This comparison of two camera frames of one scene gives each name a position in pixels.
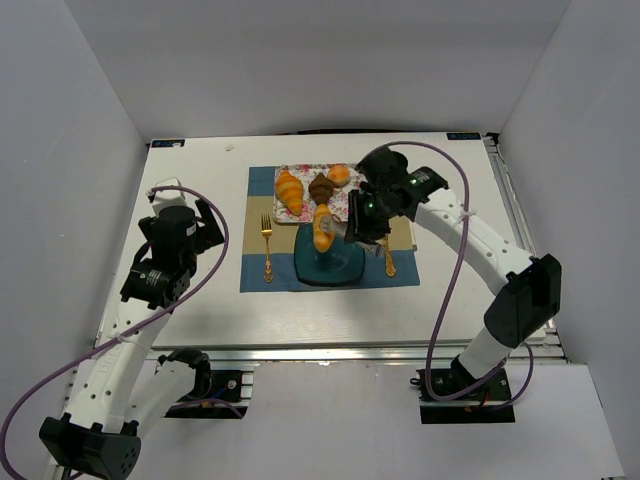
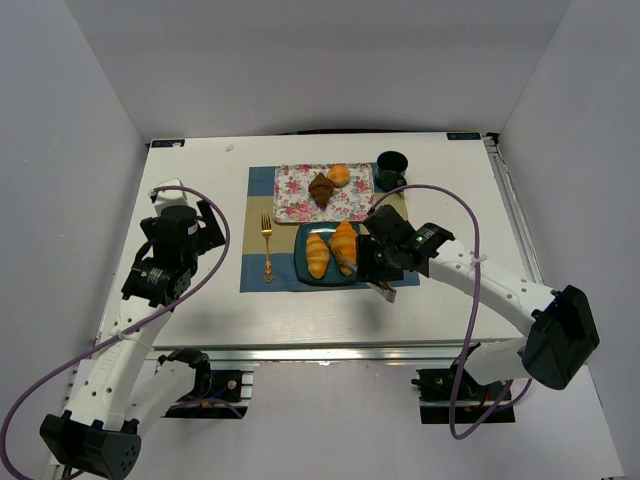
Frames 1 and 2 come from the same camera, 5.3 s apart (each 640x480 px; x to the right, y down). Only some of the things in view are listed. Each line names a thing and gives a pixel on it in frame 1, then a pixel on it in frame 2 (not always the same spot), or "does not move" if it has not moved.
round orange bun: [339, 175] does not move
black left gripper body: [208, 226] does not move
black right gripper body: [360, 220] → [370, 265]
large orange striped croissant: [290, 191] → [343, 244]
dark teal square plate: [344, 262] does not move
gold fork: [266, 231] does not move
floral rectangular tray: [305, 173] does not move
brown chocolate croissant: [321, 189] does not move
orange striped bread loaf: [323, 240] → [317, 255]
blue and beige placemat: [268, 257] does not move
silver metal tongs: [339, 228] → [387, 291]
